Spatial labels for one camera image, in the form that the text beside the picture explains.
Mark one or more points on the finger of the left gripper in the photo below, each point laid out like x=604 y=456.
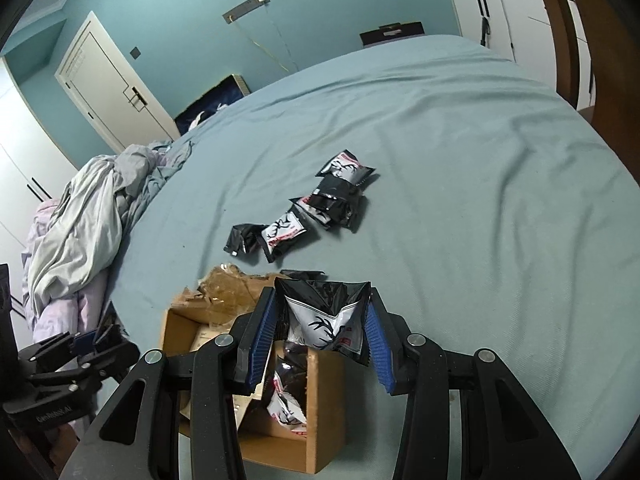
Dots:
x=104 y=351
x=56 y=350

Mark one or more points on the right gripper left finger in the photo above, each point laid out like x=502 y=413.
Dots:
x=135 y=435

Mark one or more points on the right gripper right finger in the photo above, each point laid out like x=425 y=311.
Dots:
x=504 y=434

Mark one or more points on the pink checked bedding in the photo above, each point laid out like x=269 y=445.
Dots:
x=78 y=313

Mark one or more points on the brown cardboard box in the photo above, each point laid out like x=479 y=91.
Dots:
x=197 y=316

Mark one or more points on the crumpled grey duvet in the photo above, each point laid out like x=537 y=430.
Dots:
x=97 y=208

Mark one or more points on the teal bed sheet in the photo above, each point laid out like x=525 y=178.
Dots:
x=497 y=218

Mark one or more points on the white door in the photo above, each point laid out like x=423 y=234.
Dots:
x=108 y=92

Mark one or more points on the dark framed picture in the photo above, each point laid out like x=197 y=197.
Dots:
x=230 y=90

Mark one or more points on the top deer snack packet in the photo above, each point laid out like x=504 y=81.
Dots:
x=346 y=166

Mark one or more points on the white cabinet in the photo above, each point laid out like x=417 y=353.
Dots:
x=518 y=30

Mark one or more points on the black bag behind bed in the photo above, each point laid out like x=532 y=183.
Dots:
x=391 y=32

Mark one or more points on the brown wooden chair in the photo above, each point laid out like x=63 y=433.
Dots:
x=612 y=33

